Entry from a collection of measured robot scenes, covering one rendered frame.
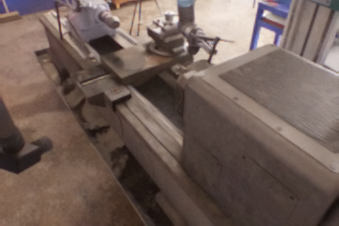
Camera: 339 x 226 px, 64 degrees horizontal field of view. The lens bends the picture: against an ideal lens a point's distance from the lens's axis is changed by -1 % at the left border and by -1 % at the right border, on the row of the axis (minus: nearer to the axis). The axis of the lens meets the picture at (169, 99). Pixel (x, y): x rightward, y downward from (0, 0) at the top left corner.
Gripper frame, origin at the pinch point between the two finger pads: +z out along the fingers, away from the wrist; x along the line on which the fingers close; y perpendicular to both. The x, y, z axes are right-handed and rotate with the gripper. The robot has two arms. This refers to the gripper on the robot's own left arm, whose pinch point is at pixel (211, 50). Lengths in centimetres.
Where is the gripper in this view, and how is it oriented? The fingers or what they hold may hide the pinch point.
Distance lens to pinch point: 127.2
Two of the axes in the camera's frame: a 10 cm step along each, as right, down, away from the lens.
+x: 9.0, 0.6, 4.3
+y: 2.8, -8.3, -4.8
